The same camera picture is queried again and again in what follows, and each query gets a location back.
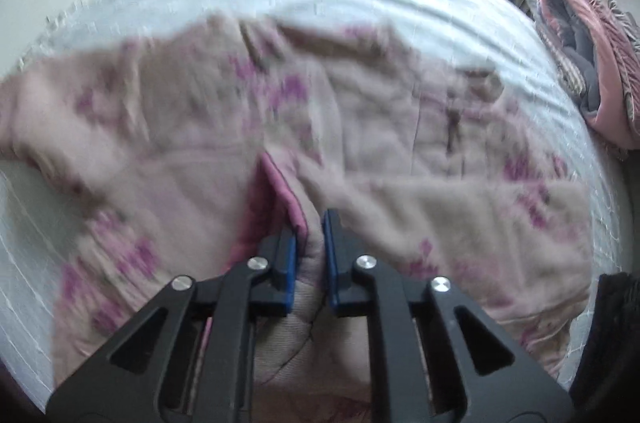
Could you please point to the pink floral quilted garment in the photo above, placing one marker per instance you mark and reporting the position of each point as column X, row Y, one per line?
column 194, row 146

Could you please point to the pink grey folded blanket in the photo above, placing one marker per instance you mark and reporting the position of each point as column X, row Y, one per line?
column 595, row 44

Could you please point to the grey quilted bedspread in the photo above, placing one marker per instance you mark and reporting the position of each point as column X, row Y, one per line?
column 37, row 224

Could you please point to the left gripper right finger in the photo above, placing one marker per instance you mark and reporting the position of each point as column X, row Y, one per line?
column 435, row 355

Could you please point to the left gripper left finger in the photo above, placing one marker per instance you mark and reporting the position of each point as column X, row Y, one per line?
column 187, row 355

